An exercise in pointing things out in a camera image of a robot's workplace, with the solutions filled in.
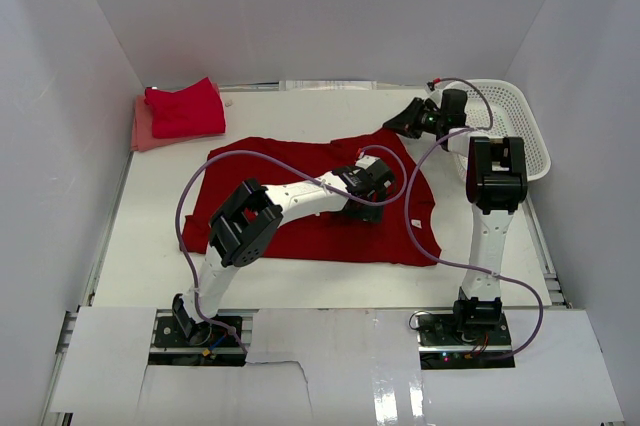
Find white perforated plastic basket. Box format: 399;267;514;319
445;79;551;183

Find dark red t-shirt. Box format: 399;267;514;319
180;129;441;267

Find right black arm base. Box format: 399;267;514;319
408;311;515;371

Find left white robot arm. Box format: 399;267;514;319
171;154;399;346

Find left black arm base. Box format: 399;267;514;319
148;315;246;367

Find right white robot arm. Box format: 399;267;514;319
383;89;528;341

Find papers at table back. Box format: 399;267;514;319
279;80;377;91

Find folded bright red t-shirt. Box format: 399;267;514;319
144;77;226;140

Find folded pink t-shirt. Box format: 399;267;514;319
131;96;165;152

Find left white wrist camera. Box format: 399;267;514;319
355;150;379;170

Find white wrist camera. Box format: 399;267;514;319
355;150;379;170
426;78;443;109

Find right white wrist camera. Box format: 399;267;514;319
426;78;443;109

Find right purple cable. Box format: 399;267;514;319
403;77;545;361

